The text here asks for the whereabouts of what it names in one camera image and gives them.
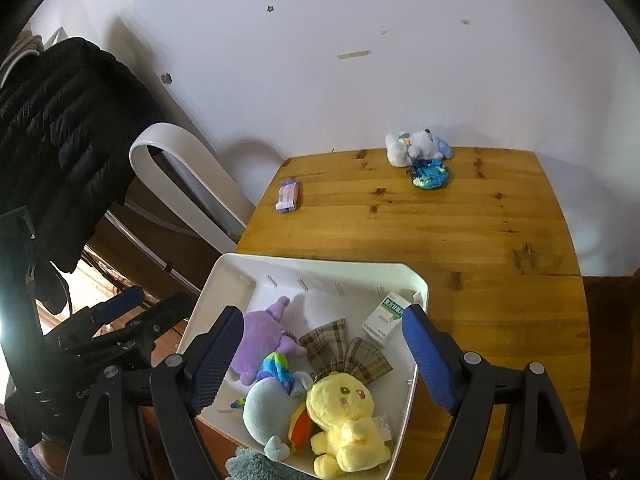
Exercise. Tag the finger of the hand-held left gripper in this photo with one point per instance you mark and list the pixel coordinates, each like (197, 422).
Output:
(160, 317)
(120, 302)

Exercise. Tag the yellow plush toy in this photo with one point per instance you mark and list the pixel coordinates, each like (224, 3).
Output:
(345, 415)

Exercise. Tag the blue pony plush toy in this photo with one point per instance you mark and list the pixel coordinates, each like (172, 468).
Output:
(267, 405)

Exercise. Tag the grey and yellow fluffy garment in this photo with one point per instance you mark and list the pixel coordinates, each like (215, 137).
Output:
(250, 467)

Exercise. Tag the small white carton box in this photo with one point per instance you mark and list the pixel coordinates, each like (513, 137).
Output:
(384, 322)

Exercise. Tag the brown wooden furniture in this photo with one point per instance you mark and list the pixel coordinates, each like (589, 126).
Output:
(135, 230)

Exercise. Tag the pink packet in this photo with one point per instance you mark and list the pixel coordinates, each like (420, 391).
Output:
(288, 195)

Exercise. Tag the white and blue plush dog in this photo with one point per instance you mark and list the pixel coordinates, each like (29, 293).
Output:
(417, 146)

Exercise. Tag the white plastic tray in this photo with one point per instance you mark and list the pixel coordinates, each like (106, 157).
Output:
(350, 280)

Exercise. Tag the black puffer jacket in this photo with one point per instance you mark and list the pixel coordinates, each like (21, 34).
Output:
(65, 150)

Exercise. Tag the plaid fabric bow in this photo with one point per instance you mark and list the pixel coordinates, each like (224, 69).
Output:
(350, 350)

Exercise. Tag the white bladeless fan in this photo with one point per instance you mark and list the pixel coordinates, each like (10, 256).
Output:
(200, 170)

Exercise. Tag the purple plush toy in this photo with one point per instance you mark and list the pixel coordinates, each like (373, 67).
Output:
(260, 335)

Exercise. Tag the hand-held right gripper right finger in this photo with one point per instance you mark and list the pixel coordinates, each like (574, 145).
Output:
(430, 360)

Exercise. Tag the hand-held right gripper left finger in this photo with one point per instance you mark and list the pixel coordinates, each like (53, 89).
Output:
(217, 360)

